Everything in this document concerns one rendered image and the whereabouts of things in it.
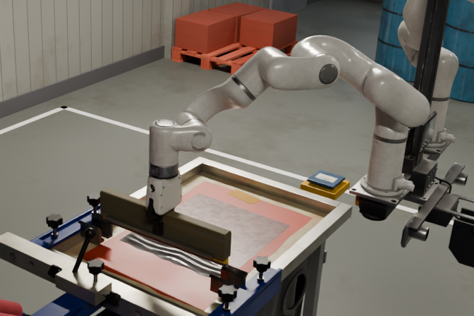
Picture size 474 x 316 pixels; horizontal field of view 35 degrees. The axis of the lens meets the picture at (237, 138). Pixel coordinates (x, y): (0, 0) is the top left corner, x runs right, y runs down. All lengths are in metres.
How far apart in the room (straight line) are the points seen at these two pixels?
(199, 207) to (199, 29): 4.62
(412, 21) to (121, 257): 1.11
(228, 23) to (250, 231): 5.02
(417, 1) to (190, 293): 1.07
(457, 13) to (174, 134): 5.02
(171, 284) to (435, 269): 2.32
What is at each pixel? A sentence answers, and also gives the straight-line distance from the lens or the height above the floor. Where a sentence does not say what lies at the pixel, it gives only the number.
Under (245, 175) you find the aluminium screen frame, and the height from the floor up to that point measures 0.99.
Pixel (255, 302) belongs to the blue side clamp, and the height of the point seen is 0.98.
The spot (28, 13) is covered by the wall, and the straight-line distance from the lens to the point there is 5.71.
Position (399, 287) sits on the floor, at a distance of 3.86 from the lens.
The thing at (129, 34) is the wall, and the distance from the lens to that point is 6.68.
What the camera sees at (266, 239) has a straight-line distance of 2.19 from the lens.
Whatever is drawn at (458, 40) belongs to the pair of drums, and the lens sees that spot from 6.65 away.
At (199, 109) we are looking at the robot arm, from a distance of 1.92.
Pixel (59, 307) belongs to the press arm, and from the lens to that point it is 1.75.
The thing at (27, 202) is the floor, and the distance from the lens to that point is 4.44.
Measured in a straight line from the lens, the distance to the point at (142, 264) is 2.04.
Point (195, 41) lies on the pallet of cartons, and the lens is 6.91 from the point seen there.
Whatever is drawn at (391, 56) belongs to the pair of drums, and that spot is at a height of 0.22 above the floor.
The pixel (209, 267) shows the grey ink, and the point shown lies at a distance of 2.03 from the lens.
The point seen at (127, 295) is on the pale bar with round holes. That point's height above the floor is 1.04.
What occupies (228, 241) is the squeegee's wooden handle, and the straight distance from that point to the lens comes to 1.85.
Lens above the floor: 2.05
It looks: 23 degrees down
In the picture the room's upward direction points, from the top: 4 degrees clockwise
